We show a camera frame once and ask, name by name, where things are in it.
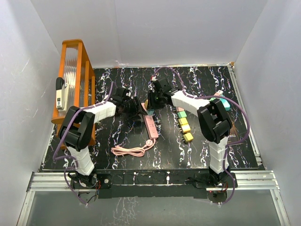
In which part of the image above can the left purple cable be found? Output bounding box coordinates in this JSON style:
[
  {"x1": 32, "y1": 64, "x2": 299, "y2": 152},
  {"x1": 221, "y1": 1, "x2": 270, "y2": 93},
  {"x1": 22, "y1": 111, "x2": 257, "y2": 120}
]
[{"x1": 53, "y1": 81, "x2": 116, "y2": 205}]

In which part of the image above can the orange wooden rack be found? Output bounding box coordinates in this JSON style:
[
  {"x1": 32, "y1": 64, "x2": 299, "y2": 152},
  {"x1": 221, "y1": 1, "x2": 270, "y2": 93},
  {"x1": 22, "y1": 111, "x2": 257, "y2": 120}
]
[{"x1": 51, "y1": 39, "x2": 97, "y2": 149}]

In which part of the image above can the yellow plug adapter one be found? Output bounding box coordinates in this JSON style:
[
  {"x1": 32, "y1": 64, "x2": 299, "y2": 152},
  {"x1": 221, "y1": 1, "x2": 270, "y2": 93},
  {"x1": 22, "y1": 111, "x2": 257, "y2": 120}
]
[{"x1": 178, "y1": 118, "x2": 188, "y2": 125}]

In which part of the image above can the green plug adapter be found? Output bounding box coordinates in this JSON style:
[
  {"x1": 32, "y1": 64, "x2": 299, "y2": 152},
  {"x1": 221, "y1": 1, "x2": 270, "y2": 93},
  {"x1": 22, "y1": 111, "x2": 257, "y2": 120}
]
[{"x1": 177, "y1": 111, "x2": 187, "y2": 119}]

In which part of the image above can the purple cable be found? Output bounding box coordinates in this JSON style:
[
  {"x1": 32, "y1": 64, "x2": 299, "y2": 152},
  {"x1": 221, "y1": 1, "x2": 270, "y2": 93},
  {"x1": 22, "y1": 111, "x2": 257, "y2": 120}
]
[
  {"x1": 53, "y1": 81, "x2": 116, "y2": 205},
  {"x1": 152, "y1": 66, "x2": 250, "y2": 205}
]

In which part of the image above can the pink power cord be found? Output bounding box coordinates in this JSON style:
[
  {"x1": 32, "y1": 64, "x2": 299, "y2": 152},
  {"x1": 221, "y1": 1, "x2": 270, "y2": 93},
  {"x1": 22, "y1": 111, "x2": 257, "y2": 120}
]
[{"x1": 111, "y1": 138, "x2": 156, "y2": 157}]

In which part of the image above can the yellow plug adapter three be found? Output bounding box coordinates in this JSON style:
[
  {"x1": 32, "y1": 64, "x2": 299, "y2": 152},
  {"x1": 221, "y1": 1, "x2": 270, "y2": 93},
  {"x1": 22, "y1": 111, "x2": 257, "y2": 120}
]
[{"x1": 182, "y1": 132, "x2": 194, "y2": 143}]

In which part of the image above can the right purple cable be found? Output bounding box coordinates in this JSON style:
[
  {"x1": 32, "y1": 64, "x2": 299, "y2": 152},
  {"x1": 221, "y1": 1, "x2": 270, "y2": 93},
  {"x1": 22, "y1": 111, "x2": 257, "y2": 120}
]
[{"x1": 152, "y1": 66, "x2": 250, "y2": 205}]

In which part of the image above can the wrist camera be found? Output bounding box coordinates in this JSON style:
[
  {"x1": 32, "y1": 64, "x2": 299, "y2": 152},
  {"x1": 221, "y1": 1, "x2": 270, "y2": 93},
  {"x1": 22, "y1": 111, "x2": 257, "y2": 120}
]
[
  {"x1": 151, "y1": 75, "x2": 157, "y2": 82},
  {"x1": 125, "y1": 89, "x2": 132, "y2": 98}
]

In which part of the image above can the pink power strip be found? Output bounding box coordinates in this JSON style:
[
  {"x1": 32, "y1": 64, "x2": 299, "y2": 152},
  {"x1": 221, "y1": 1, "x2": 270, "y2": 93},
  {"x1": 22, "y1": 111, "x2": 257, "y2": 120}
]
[{"x1": 143, "y1": 115, "x2": 158, "y2": 139}]

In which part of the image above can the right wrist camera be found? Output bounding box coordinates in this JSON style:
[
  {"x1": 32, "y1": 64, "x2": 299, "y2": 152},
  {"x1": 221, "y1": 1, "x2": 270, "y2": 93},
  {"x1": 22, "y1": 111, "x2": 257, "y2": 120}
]
[{"x1": 151, "y1": 75, "x2": 157, "y2": 82}]

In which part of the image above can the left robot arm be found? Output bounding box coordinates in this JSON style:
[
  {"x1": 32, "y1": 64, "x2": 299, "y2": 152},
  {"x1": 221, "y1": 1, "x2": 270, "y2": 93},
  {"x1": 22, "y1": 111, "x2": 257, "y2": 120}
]
[{"x1": 59, "y1": 87, "x2": 147, "y2": 188}]

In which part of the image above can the teal triangular power strip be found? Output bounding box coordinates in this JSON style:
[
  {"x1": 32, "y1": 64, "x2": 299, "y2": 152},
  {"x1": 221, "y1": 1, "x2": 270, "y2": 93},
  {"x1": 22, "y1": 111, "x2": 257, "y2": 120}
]
[{"x1": 217, "y1": 98, "x2": 230, "y2": 111}]

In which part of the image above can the yellow plug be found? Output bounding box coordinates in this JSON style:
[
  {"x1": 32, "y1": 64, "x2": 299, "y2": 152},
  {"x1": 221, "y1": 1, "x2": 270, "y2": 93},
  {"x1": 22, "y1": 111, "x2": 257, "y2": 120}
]
[{"x1": 144, "y1": 100, "x2": 149, "y2": 109}]

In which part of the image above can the yellow plug adapter two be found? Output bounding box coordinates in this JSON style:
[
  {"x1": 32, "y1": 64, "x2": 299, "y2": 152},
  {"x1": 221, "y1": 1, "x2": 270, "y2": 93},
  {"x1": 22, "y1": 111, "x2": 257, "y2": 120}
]
[{"x1": 181, "y1": 124, "x2": 191, "y2": 134}]

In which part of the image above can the blue plug adapter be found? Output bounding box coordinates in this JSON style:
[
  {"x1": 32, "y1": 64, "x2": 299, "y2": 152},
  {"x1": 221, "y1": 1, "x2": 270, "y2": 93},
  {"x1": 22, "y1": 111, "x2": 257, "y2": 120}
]
[{"x1": 147, "y1": 109, "x2": 154, "y2": 115}]

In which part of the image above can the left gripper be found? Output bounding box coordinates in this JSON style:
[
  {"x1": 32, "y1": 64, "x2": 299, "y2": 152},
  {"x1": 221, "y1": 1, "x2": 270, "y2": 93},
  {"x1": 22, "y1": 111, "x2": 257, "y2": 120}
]
[{"x1": 122, "y1": 97, "x2": 147, "y2": 121}]

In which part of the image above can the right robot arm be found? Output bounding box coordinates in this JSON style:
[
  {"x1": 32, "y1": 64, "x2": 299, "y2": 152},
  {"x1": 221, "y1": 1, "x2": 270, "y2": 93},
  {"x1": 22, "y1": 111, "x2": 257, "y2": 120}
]
[{"x1": 148, "y1": 78, "x2": 232, "y2": 187}]

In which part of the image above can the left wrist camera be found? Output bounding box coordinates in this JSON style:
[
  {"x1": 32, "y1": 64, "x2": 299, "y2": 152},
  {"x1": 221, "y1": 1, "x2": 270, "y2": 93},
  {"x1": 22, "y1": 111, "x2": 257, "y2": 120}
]
[{"x1": 125, "y1": 89, "x2": 132, "y2": 98}]

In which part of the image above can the dark book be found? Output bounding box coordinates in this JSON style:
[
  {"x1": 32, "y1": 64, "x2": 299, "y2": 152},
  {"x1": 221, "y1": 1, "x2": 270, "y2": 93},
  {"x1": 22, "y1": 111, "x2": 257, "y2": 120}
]
[{"x1": 228, "y1": 108, "x2": 249, "y2": 146}]

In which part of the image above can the white black stapler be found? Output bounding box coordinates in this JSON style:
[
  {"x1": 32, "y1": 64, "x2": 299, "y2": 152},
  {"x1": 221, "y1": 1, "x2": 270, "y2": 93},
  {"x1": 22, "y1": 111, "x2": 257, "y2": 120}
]
[{"x1": 55, "y1": 77, "x2": 69, "y2": 112}]

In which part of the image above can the aluminium frame rail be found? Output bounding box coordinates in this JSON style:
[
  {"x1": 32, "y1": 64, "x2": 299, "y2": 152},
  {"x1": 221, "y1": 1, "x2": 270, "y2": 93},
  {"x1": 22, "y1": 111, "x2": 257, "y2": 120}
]
[{"x1": 27, "y1": 170, "x2": 279, "y2": 202}]

